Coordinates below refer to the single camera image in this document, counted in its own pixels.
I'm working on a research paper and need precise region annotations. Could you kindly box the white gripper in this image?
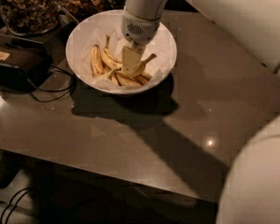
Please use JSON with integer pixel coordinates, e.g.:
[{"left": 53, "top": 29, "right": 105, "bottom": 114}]
[{"left": 121, "top": 7, "right": 161, "bottom": 76}]

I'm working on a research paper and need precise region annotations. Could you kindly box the large curved yellow banana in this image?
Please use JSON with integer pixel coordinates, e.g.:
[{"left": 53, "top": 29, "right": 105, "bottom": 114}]
[{"left": 100, "top": 49, "right": 158, "bottom": 78}]

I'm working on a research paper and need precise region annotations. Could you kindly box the lower front banana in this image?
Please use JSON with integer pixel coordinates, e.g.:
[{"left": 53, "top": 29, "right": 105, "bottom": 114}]
[{"left": 103, "top": 68, "right": 142, "bottom": 88}]

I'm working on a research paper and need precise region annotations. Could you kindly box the back right banana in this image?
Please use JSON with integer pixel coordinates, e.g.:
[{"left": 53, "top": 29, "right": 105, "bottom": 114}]
[{"left": 135, "top": 72, "right": 152, "bottom": 85}]

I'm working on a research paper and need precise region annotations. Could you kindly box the leftmost spotted banana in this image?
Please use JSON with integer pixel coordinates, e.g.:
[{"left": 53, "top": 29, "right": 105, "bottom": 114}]
[{"left": 91, "top": 45, "right": 104, "bottom": 77}]

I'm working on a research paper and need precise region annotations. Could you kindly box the white bowl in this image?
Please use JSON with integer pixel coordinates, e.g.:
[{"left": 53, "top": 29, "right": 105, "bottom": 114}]
[{"left": 65, "top": 9, "right": 178, "bottom": 96}]

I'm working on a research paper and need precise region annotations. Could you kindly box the glass jar of dried fruit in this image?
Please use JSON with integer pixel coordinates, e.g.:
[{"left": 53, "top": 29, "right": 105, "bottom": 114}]
[{"left": 58, "top": 0, "right": 111, "bottom": 18}]

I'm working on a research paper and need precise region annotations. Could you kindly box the dark metal stand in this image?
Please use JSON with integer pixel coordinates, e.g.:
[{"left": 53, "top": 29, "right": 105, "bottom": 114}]
[{"left": 0, "top": 15, "right": 77, "bottom": 64}]

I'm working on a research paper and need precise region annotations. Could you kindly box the black device with label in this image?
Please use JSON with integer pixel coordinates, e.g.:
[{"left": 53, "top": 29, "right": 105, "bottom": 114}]
[{"left": 0, "top": 47, "right": 52, "bottom": 92}]

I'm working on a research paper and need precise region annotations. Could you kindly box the glass jar of nuts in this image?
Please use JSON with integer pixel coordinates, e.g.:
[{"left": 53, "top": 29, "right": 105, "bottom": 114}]
[{"left": 0, "top": 0, "right": 60, "bottom": 36}]

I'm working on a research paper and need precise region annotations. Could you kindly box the black floor cable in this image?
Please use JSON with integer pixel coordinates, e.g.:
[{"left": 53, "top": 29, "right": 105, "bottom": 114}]
[{"left": 0, "top": 175, "right": 38, "bottom": 224}]

